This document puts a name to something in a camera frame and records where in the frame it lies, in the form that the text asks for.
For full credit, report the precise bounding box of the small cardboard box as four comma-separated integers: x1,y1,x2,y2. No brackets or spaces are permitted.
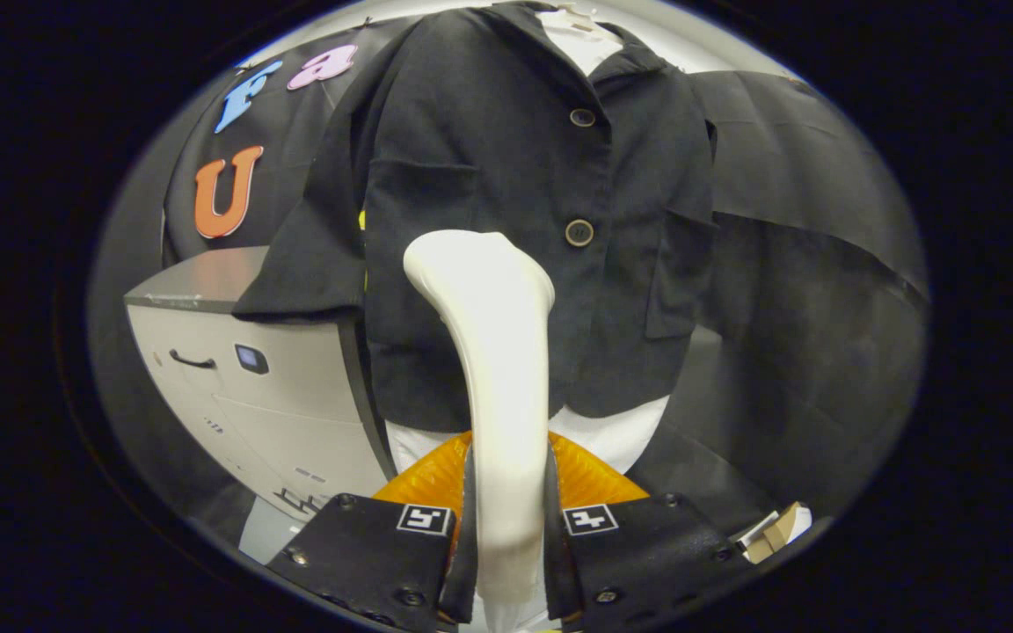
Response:
735,501,813,565

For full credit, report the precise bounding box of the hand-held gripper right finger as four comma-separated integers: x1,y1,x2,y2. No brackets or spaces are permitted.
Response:
544,431,740,627

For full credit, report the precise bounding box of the white garment steamer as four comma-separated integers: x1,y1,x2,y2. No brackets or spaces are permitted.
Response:
403,230,557,633

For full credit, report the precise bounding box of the black jacket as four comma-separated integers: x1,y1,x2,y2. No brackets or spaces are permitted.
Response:
232,2,720,433

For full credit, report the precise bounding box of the white mannequin torso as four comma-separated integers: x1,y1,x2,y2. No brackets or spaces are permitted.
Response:
383,4,673,480

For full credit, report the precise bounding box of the black backdrop cloth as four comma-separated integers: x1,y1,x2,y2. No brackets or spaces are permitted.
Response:
89,18,929,537

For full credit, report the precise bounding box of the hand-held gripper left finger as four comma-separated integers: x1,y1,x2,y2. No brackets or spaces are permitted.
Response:
265,429,478,629

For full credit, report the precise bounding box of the grey cabinet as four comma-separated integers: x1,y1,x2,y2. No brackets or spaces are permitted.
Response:
124,246,397,520

